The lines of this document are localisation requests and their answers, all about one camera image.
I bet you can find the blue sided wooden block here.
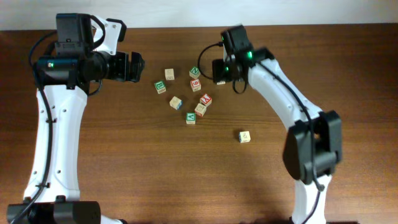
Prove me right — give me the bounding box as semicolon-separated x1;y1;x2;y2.
239;131;251;143

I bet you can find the plain wooden block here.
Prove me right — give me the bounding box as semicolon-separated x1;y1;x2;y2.
165;68;175;80

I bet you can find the red Y block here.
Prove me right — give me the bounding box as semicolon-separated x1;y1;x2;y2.
200;93;212;107

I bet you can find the blue sided plain block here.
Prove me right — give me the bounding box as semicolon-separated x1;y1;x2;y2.
169;96;183;110

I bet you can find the green N block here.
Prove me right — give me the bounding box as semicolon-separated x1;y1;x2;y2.
189;66;201;79

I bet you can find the red sided picture block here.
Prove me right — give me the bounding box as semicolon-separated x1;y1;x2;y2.
195;103;207;117

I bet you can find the red 9 block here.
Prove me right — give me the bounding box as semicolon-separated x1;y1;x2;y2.
190;79;201;92

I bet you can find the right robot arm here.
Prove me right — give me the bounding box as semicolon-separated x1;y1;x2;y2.
212;25;343;223

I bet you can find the green V block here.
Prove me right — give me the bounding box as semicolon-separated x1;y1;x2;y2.
185;113;196;124

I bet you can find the green B block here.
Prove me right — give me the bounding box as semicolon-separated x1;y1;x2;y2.
154;81;167;94

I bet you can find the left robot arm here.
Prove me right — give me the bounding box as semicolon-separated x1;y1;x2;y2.
6;13;145;223

